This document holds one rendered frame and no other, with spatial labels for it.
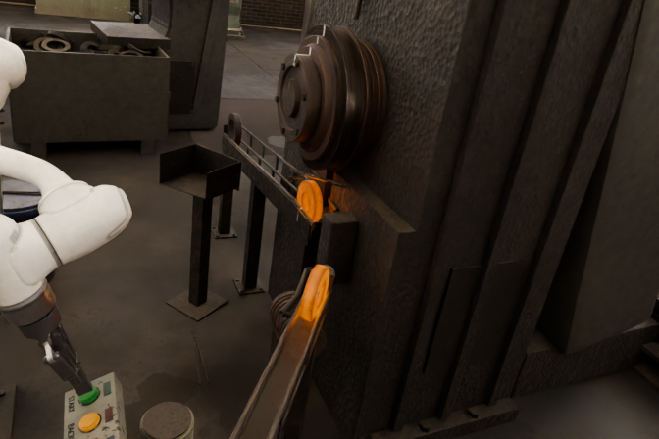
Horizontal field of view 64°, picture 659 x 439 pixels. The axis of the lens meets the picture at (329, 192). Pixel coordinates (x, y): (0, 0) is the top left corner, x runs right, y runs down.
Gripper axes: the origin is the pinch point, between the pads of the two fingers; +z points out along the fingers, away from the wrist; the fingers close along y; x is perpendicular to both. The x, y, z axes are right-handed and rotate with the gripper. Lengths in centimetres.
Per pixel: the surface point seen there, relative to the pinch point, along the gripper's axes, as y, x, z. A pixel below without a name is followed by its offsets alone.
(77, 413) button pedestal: -3.2, 2.5, 5.4
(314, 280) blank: 9, -57, 8
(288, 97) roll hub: 60, -75, -22
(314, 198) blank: 54, -74, 13
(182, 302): 108, -16, 74
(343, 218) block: 36, -77, 12
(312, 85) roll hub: 49, -80, -28
